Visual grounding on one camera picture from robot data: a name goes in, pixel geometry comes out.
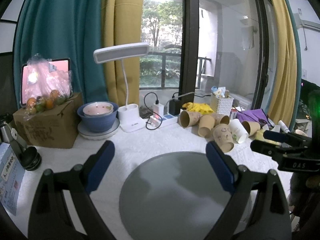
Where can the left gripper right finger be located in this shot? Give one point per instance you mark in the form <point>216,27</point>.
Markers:
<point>269,218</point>

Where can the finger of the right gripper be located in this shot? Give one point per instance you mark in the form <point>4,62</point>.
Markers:
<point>290,138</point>
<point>271,150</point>

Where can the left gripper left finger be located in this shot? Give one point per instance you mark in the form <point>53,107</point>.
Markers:
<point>49,216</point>

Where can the patterned brown paper cup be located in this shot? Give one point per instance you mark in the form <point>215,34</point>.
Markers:
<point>223,137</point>

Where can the brown paper cup right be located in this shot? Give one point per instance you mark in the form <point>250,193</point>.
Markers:
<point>251,127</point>

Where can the white paper cup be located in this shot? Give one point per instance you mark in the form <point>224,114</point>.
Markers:
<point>238,131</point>

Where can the brown paper cup open mouth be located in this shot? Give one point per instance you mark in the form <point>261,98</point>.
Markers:
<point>220,118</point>

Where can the brown paper cup middle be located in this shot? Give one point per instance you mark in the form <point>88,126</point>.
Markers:
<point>206,124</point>

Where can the patterned paper cup back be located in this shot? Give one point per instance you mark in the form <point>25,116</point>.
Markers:
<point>189,118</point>

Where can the white tube bottle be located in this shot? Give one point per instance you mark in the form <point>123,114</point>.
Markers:
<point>283,126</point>

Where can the purple cloth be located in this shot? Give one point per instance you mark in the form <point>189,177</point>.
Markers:
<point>255,115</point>

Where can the yellow curtain right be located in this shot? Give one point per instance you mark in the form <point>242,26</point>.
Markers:
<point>284,89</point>

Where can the yellow curtain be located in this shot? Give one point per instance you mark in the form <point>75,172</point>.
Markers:
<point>120,24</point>
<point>284,89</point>

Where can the red white small box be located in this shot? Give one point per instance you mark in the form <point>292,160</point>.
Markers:
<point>233,113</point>

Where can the blue white paper box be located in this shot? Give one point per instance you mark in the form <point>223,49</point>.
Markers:
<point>12,174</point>

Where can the black lens cap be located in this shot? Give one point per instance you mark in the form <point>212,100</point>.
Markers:
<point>30,159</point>

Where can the white perforated basket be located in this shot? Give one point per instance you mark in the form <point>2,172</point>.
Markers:
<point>221,105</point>

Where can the grey round tray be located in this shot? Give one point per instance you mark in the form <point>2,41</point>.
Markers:
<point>172,196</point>

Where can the yellow snack bag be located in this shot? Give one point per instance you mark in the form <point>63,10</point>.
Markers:
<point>202,108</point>

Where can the cardboard box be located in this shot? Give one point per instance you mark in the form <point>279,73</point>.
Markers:
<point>55,128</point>

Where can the white plate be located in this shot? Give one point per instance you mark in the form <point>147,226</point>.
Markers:
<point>87,134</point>

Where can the blue bowl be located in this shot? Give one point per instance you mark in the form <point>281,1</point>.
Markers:
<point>98,123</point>

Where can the black power adapter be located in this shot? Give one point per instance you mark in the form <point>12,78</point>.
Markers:
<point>175,103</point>

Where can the white power strip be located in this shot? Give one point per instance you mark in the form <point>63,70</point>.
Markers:
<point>155,122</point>

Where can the air conditioner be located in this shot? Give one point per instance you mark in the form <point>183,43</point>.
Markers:
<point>300,23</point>

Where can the pink ceramic bowl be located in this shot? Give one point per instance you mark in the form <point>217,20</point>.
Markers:
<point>98,109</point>

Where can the white desk lamp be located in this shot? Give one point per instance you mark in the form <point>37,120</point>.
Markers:
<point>128,114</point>

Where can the bag of fruit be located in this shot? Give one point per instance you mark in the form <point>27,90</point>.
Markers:
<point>45,102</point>

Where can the teal curtain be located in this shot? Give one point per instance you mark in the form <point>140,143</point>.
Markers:
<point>62,29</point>

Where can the yellow curtain left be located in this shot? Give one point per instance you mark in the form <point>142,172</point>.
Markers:
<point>120,24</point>

